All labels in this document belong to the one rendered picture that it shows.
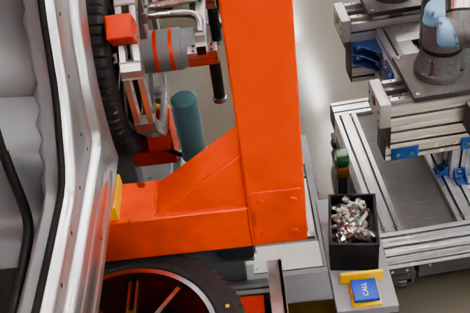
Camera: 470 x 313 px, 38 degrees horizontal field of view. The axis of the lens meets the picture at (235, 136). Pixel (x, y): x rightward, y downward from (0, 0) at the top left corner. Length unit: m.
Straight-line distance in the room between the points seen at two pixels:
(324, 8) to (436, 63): 2.10
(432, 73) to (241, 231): 0.72
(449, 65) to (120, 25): 0.94
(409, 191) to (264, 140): 0.99
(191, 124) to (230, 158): 0.46
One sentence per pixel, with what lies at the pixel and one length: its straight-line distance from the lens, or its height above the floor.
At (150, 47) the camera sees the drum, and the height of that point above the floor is 0.90.
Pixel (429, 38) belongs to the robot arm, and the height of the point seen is 0.96.
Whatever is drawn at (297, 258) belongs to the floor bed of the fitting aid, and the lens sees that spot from 2.53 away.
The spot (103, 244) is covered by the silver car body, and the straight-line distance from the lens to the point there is 1.74.
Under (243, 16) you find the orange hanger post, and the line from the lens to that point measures 1.50.
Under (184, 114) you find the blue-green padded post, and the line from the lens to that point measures 2.20.
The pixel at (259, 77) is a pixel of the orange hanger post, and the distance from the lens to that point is 1.60.
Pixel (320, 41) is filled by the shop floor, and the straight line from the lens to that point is 3.77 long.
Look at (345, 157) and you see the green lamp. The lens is 2.05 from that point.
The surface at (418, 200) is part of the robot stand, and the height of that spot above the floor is 0.21.
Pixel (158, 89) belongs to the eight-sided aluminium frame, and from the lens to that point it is 2.46.
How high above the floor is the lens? 2.03
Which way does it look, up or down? 40 degrees down
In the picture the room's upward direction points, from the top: 8 degrees counter-clockwise
